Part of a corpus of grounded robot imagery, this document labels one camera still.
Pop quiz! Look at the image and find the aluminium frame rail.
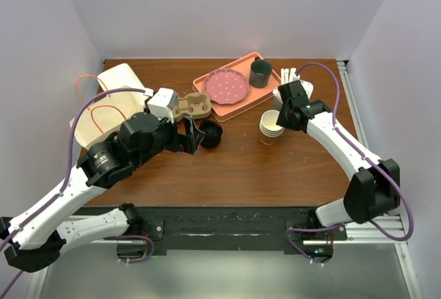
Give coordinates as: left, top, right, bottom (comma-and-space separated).
336, 59, 423, 299

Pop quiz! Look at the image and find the white takeout box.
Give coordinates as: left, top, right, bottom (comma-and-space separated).
97, 63, 144, 90

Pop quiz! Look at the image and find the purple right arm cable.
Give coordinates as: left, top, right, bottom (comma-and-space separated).
286, 62, 414, 266

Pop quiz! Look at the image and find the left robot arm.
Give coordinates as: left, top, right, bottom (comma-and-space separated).
1, 112, 205, 273

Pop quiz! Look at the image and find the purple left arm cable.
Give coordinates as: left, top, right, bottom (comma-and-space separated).
0, 87, 154, 293

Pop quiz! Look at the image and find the paper bag with orange handles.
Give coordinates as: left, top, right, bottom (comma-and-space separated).
74, 92, 146, 150

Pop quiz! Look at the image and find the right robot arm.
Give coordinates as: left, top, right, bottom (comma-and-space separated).
276, 81, 401, 239

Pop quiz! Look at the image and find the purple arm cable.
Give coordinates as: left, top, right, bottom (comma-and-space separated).
0, 87, 154, 293
286, 62, 414, 266

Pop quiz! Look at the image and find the stack of paper cups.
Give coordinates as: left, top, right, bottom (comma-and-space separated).
259, 110, 285, 145

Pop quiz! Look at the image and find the pink dotted plate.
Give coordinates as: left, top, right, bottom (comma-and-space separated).
203, 69, 249, 105

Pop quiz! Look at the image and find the cardboard cup carrier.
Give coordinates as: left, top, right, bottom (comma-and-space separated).
172, 92, 212, 122

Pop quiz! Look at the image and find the grey stirrer holder cup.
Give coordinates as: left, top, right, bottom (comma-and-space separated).
272, 89, 283, 111

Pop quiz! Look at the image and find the white wrapped stirrer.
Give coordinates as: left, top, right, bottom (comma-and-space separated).
289, 68, 298, 83
280, 68, 290, 85

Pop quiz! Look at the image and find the dark grey mug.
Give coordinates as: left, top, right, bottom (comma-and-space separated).
249, 57, 273, 88

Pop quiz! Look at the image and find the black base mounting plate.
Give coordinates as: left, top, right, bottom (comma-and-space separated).
103, 205, 348, 256

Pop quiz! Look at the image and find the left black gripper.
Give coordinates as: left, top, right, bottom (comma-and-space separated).
134, 109, 205, 167

